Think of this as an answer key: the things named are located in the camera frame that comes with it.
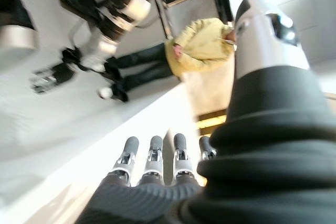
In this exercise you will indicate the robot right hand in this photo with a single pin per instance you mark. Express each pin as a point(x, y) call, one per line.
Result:
point(262, 155)

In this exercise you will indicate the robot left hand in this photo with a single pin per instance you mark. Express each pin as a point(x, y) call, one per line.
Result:
point(52, 77)

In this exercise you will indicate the person in yellow jacket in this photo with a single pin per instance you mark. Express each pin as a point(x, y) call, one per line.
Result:
point(199, 45)

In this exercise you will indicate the black monitor stand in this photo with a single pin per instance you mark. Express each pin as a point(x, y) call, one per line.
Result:
point(223, 3)

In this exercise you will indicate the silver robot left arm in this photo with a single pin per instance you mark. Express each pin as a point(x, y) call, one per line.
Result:
point(113, 22)

